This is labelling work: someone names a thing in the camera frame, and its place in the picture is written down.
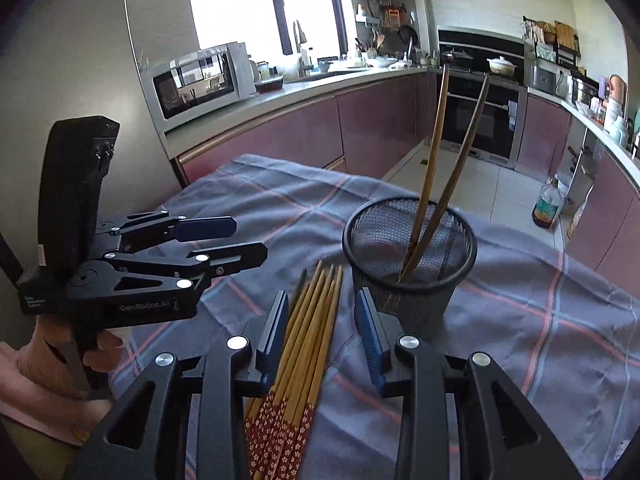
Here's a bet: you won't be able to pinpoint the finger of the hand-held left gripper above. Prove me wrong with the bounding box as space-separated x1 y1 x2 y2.
102 241 268 306
96 211 237 250

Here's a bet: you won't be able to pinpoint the kitchen window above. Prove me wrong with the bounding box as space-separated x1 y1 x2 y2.
184 0 358 58

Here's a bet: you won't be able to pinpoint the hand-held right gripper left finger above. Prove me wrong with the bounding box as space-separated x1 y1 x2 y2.
62 290 291 480

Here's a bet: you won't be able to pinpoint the metal kitchen faucet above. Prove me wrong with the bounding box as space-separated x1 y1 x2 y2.
292 20 308 68

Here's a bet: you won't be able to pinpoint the steel pot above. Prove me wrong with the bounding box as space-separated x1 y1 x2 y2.
570 77 600 106

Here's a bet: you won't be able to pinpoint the person's left forearm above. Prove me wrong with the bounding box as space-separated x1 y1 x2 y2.
0 341 108 448

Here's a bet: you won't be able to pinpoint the pink base cabinets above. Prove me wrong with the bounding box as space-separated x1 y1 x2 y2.
517 95 640 286
172 72 443 186

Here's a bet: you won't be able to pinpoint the person's left hand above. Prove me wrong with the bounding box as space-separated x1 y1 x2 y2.
19 317 126 400

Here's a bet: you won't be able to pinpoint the pink thermos jug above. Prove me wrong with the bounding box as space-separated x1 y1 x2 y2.
607 75 628 111

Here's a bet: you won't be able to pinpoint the silver microwave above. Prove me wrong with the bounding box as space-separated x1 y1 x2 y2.
139 42 257 133

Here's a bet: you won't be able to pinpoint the black mesh holder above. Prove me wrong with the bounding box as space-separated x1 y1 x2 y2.
342 197 478 341

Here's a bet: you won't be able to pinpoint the black pot with glass lid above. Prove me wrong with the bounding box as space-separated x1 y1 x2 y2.
440 49 473 68

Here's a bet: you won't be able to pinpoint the black built-in oven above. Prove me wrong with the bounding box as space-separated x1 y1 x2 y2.
440 72 526 161

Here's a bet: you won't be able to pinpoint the long dark wooden chopstick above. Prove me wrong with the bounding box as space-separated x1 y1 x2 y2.
407 64 451 266
398 74 492 285

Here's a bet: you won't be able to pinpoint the white casserole pot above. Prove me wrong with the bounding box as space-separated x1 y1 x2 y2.
487 56 517 78

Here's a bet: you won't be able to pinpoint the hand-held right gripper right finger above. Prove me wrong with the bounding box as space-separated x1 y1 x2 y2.
354 287 586 480

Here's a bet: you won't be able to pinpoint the bunch of chopsticks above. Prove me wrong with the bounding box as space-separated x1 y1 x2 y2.
244 262 346 480

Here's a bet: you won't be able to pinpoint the grey checked tablecloth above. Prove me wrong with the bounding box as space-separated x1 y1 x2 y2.
107 152 640 480

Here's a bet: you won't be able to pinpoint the black wall rack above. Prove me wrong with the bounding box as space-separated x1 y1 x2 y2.
522 15 582 68

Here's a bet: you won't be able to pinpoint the cooking oil bottle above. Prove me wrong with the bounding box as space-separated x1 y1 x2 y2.
531 177 563 231

